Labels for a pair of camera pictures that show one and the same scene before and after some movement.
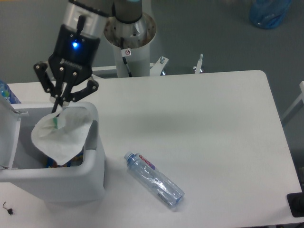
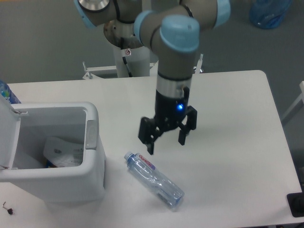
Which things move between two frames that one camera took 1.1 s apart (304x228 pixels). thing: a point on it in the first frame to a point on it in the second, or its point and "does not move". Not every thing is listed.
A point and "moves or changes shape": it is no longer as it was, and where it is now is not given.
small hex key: [2, 205] does not move
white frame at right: [301, 86] does not move
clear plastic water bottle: [168, 191] does not move
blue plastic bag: [268, 14] does not move
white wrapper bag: [61, 134] moves or changes shape
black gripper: [71, 59] to [169, 111]
